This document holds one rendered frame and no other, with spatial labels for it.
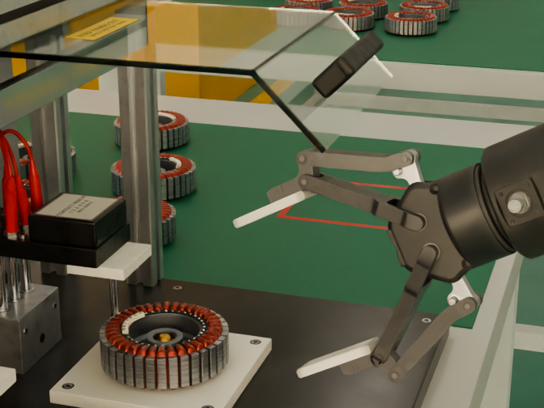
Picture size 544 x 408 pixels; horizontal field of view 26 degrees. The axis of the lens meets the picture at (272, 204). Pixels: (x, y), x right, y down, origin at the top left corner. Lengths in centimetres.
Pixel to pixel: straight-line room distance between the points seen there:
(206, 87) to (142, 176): 341
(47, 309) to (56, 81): 22
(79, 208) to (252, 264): 36
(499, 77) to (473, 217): 138
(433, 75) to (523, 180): 142
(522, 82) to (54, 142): 122
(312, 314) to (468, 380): 17
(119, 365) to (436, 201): 30
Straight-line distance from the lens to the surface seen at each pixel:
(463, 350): 116
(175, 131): 173
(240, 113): 194
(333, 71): 93
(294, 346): 110
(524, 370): 276
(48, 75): 100
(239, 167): 166
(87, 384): 103
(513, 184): 87
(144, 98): 116
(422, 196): 93
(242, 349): 107
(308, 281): 129
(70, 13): 104
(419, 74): 228
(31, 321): 107
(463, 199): 89
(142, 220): 121
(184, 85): 454
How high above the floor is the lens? 127
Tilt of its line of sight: 20 degrees down
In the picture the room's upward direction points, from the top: straight up
